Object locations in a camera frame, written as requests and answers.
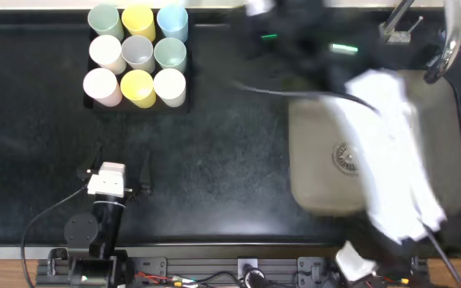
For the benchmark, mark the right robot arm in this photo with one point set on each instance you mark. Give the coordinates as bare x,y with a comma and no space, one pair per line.
390,160

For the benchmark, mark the grey cup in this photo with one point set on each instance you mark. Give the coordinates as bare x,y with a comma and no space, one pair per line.
137,53

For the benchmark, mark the pink cup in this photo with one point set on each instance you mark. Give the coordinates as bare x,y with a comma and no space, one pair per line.
100,86

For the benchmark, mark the steel sink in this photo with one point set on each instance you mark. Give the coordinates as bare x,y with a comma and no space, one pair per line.
322,180

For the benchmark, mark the blue cup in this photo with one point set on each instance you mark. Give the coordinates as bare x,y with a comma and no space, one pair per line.
172,21

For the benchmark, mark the mounting rail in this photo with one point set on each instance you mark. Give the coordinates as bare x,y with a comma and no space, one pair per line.
206,266

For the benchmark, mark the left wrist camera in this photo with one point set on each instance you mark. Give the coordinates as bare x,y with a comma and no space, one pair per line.
107,180

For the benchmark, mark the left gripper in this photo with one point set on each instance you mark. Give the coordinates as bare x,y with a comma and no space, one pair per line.
131,193

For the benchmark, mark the white cup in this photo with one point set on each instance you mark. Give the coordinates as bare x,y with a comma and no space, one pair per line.
105,52
169,86

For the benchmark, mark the steel tap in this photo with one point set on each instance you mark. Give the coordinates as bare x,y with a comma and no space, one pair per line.
450,40

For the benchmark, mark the black tray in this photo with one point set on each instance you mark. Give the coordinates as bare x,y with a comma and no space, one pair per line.
189,80

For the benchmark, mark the green cup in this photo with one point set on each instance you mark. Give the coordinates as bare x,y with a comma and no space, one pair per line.
170,54
104,20

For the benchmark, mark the yellow cup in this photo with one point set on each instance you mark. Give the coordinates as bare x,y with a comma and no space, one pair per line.
137,20
137,87

